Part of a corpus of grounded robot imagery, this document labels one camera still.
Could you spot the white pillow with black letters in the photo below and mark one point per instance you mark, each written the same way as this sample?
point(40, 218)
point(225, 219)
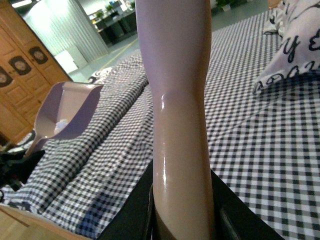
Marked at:
point(298, 23)

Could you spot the white plastic dustpan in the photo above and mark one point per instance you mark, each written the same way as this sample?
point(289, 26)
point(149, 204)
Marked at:
point(69, 100)

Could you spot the grey corrugated partition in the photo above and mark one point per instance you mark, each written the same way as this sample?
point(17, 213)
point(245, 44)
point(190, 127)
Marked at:
point(67, 32)

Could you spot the wooden bed headboard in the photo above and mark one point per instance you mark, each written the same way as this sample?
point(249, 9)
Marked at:
point(18, 224)

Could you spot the wooden wardrobe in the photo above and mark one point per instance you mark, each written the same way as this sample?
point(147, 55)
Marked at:
point(27, 73)

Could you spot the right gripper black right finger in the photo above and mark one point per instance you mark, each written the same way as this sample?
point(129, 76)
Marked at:
point(233, 219)

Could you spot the black white checkered bedsheet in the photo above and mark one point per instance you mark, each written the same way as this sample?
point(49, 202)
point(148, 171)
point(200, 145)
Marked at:
point(265, 148)

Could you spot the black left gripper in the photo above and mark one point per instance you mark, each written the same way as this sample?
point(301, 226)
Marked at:
point(16, 168)

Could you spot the white hand brush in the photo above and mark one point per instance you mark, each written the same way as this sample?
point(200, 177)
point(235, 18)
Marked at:
point(175, 44)

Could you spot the white tissue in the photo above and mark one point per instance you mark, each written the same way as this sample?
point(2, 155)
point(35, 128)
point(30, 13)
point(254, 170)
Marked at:
point(60, 125)

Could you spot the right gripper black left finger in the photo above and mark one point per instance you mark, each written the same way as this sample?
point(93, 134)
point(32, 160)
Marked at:
point(135, 219)

